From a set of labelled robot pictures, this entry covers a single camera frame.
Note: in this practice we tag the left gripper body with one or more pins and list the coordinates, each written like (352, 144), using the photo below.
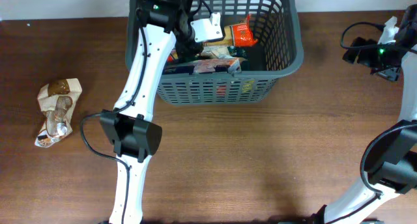
(187, 44)

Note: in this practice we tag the green Nescafe bag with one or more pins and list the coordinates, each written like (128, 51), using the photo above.
(216, 87)

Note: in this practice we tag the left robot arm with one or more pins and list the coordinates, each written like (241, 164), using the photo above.
(154, 27)

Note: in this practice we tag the orange spaghetti packet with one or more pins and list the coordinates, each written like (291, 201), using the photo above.
(237, 35)

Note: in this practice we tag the grey plastic basket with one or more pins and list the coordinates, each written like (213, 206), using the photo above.
(275, 24)

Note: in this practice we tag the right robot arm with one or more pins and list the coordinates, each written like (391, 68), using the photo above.
(388, 165)

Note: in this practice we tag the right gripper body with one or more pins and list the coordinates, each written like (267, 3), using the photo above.
(382, 61)

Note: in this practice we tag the blue pasta packet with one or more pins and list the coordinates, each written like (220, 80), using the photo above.
(205, 66)

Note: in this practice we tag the brown and cream crumpled bag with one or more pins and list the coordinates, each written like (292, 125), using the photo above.
(57, 101)

